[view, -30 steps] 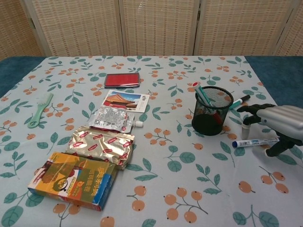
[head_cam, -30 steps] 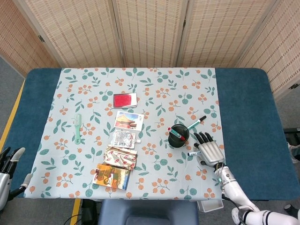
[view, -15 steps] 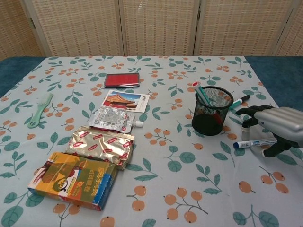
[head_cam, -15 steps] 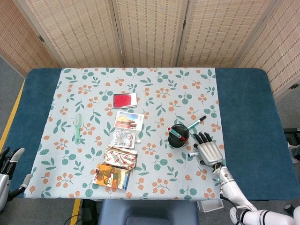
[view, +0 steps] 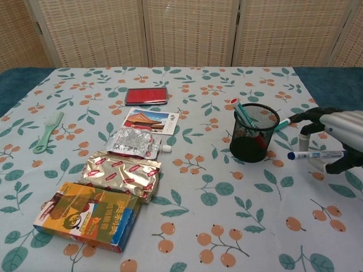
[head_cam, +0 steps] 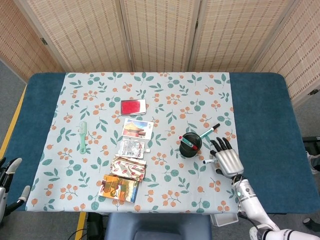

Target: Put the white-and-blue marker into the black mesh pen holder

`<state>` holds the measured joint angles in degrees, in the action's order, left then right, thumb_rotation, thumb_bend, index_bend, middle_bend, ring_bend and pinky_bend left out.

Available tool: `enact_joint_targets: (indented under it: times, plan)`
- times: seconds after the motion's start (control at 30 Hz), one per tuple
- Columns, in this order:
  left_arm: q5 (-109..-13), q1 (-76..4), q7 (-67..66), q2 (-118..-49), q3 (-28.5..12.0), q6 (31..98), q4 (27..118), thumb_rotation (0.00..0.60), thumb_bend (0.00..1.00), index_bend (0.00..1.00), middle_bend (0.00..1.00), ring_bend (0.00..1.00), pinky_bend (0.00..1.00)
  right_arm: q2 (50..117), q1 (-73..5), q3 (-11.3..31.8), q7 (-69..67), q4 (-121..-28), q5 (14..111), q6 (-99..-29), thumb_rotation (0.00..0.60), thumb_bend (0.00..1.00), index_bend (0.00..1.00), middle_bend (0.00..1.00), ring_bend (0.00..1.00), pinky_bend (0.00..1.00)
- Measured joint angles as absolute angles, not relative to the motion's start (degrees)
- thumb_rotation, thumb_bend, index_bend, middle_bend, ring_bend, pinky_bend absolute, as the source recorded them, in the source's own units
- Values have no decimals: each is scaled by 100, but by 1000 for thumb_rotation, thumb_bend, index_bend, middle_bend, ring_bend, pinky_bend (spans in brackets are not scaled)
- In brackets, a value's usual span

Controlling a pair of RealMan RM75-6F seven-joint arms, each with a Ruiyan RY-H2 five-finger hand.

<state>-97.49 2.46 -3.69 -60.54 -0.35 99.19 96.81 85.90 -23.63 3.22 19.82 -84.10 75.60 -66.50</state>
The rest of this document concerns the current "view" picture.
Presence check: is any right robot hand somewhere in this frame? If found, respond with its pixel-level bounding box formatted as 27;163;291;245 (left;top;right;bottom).
296;107;363;175

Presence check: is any blue capped marker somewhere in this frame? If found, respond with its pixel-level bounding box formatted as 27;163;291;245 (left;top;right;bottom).
287;150;348;162

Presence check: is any black cap marker pen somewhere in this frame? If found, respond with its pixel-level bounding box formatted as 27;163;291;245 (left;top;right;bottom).
274;107;305;131

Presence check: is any black mesh pen holder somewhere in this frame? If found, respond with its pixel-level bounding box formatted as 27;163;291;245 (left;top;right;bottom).
229;103;281;163

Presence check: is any red pen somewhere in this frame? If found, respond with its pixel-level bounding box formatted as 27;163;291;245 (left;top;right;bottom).
230;97;268;150

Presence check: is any floral tablecloth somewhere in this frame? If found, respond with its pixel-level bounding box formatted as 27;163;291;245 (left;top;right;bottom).
0;66;363;272

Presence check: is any bamboo folding screen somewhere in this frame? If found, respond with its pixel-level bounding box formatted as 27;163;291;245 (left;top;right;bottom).
0;0;363;73

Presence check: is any palace picture postcard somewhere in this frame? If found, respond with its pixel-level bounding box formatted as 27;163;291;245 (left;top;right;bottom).
121;107;182;136

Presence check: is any red ink pad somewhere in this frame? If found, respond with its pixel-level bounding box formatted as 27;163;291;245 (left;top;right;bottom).
124;87;168;107

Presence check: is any silver spout pouch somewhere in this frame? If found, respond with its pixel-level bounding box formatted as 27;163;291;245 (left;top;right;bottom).
106;126;172;159

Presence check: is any gold foil bag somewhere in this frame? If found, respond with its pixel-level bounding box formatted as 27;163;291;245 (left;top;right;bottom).
78;151;162;205

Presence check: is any orange snack box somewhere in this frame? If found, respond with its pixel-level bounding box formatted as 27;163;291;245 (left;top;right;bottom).
32;182;142;253

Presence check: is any green plastic comb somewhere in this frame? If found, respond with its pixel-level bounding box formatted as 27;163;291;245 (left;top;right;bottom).
32;111;65;155

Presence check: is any blue plush table cover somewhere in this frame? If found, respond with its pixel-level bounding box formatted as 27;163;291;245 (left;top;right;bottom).
0;66;363;117

